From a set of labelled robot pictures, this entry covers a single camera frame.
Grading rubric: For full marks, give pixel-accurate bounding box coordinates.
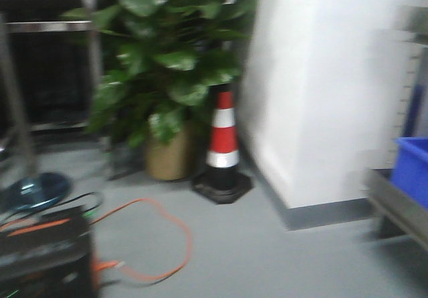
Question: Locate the blue bin on cart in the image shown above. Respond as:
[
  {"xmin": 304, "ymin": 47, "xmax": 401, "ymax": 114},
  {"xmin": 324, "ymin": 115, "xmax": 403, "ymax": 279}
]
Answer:
[{"xmin": 390, "ymin": 137, "xmax": 427, "ymax": 208}]

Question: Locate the steel rack frame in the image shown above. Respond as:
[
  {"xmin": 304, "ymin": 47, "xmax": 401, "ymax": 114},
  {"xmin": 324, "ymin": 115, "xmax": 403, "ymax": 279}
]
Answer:
[{"xmin": 1, "ymin": 0, "xmax": 102, "ymax": 185}]

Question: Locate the orange cable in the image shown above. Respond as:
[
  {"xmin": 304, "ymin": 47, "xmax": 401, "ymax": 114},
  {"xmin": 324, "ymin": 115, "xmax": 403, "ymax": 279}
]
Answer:
[{"xmin": 0, "ymin": 197, "xmax": 194, "ymax": 284}]

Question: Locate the blue round base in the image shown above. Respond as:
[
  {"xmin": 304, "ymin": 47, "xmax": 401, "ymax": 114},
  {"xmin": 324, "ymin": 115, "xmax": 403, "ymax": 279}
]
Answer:
[{"xmin": 1, "ymin": 172, "xmax": 72, "ymax": 213}]

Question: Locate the red white traffic cone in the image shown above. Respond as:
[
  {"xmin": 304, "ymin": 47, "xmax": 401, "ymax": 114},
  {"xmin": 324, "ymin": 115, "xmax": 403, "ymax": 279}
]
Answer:
[{"xmin": 191, "ymin": 84, "xmax": 253, "ymax": 204}]

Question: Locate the tan plant pot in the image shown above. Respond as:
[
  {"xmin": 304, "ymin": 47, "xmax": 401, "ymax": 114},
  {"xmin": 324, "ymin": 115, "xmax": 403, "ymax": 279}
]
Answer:
[{"xmin": 144, "ymin": 120, "xmax": 197, "ymax": 181}]

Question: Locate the steel cart shelf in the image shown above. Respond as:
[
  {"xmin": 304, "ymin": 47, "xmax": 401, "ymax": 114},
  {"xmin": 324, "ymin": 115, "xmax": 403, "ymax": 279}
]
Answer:
[{"xmin": 363, "ymin": 168, "xmax": 427, "ymax": 250}]

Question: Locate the green potted plant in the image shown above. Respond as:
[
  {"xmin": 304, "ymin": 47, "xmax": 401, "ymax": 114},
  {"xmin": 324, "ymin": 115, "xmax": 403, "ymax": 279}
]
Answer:
[{"xmin": 62, "ymin": 0, "xmax": 257, "ymax": 147}]

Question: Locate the black equipment box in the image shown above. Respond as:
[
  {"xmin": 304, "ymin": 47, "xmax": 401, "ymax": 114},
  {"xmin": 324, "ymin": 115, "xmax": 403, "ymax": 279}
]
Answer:
[{"xmin": 1, "ymin": 206, "xmax": 100, "ymax": 297}]

